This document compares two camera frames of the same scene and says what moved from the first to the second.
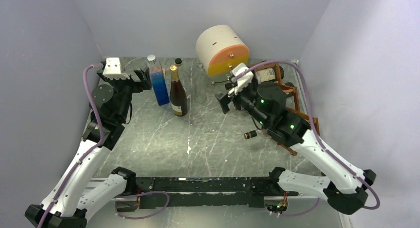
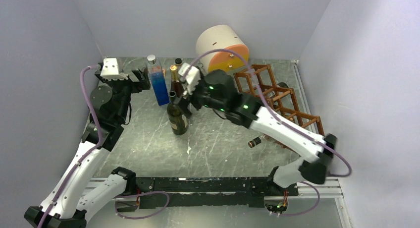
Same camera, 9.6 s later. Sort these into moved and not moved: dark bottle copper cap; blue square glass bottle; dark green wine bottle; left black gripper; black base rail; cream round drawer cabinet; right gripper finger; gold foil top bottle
Moved: right gripper finger; dark green wine bottle; dark bottle copper cap
Not moved: blue square glass bottle; black base rail; gold foil top bottle; left black gripper; cream round drawer cabinet
